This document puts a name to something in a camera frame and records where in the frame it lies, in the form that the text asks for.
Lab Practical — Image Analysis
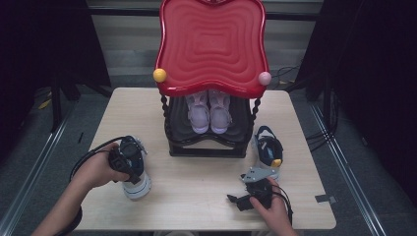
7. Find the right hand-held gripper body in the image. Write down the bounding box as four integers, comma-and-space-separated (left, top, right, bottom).
241, 166, 279, 210

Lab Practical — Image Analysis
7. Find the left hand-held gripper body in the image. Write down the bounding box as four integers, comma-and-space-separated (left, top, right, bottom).
108, 147, 134, 181

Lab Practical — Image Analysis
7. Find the navy and white sneaker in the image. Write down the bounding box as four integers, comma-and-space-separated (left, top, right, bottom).
251, 125, 284, 181
119, 136, 152, 201

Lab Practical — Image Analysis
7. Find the purple sandal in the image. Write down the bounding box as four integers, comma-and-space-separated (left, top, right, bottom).
185, 90, 210, 135
208, 89, 233, 135

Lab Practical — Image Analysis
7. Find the red and black shoe rack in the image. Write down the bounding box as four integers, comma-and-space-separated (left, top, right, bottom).
152, 0, 273, 159

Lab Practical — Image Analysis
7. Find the person's left hand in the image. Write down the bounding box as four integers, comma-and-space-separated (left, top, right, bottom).
72, 150, 130, 191

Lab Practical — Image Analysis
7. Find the person's right hand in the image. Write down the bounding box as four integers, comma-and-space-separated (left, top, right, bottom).
250, 178, 298, 236

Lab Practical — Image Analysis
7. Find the grey tape strip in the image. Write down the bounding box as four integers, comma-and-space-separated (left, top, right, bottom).
314, 194, 338, 205

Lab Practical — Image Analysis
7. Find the black stand leg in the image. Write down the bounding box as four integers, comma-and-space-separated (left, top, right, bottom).
50, 75, 64, 133

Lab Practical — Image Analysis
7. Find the black curtain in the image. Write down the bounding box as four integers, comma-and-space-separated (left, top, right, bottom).
0, 0, 112, 158
294, 0, 417, 205

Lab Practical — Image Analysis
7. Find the left hand-held gripper cable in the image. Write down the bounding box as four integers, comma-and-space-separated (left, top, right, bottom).
68, 136, 127, 183

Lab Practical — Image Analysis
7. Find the hand-held gripper cable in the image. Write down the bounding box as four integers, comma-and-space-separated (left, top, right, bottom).
68, 136, 127, 183
271, 185, 294, 227

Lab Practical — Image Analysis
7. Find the right hand-held gripper cable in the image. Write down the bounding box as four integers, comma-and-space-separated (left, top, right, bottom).
271, 185, 294, 227

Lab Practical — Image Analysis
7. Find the black floor cable bundle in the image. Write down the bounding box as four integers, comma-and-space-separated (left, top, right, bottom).
306, 88, 338, 152

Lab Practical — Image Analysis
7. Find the metal floor rail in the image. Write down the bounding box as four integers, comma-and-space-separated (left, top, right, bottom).
309, 104, 387, 236
0, 111, 77, 236

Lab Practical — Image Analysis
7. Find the thin black floor cable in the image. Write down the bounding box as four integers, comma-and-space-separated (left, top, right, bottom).
271, 64, 303, 89

